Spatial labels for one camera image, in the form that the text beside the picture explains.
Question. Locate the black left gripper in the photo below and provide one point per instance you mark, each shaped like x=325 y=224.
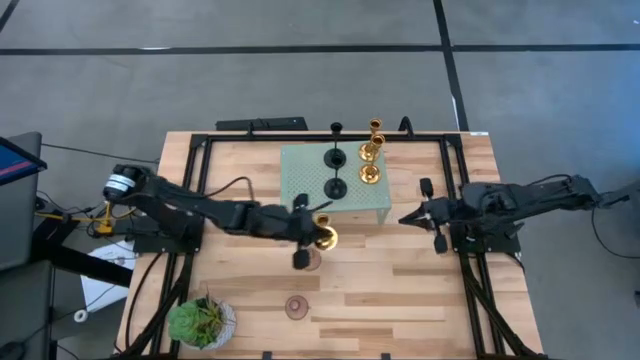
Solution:
x=300 y=225

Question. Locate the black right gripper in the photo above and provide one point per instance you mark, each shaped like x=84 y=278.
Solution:
x=442 y=212

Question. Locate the black metal candlestick holder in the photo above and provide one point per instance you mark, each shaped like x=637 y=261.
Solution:
x=335 y=191
x=336 y=127

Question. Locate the gold metal candlestick holder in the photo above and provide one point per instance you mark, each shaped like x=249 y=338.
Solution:
x=366 y=155
x=370 y=175
x=327 y=240

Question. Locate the pink ribbed glass candle holder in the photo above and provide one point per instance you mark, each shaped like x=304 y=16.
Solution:
x=316 y=260
x=296 y=308

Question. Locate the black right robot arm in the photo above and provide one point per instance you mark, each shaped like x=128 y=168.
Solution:
x=500 y=205

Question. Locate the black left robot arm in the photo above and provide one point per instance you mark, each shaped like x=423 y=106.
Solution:
x=220 y=212

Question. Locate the green perforated metal shelf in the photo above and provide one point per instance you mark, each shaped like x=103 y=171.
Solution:
x=305 y=175

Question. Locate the flat black box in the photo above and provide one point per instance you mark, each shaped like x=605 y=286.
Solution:
x=260 y=124

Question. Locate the white label sticker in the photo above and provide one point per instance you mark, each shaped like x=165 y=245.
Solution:
x=479 y=133

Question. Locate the green succulent in white pot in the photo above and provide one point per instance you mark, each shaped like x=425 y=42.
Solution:
x=195 y=322

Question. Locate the white paper sheet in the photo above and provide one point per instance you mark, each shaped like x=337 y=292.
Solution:
x=102 y=295

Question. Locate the black stand beam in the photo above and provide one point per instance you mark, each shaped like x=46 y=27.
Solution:
x=85 y=262

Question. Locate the white tape roll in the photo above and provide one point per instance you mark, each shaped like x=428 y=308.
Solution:
x=75 y=315

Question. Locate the dark screen with blue display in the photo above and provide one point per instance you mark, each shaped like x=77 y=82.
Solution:
x=15 y=162

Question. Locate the black arched bracket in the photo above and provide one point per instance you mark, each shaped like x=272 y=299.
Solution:
x=406 y=119

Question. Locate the black aluminium rail frame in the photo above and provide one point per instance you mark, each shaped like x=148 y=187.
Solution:
x=240 y=136

